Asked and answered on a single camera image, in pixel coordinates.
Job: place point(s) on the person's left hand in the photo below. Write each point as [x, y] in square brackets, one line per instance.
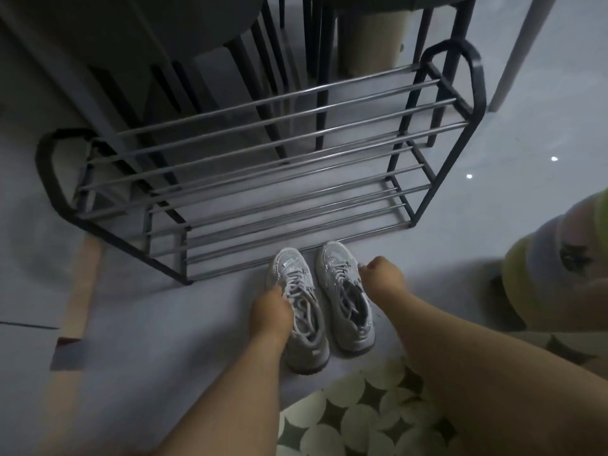
[270, 318]

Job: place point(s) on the person's right hand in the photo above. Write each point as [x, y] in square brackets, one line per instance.
[387, 282]

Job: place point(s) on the person's left fingers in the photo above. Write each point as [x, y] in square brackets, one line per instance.
[283, 303]

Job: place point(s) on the person's right fingers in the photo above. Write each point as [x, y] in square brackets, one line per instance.
[377, 265]

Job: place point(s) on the grey lace-up sneaker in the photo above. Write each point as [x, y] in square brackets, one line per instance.
[308, 344]
[349, 322]

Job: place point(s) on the person's right forearm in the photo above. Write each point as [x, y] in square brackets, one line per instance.
[475, 375]

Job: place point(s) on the person's left forearm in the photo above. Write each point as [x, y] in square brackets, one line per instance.
[237, 394]

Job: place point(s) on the green mat with cream dots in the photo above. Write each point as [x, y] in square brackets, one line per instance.
[351, 413]

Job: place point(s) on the black metal shoe rack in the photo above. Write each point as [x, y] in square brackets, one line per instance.
[266, 139]

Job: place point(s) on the pastel striped garment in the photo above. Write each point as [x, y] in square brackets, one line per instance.
[555, 275]

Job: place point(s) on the white slanted furniture leg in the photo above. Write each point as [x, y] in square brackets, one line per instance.
[522, 47]

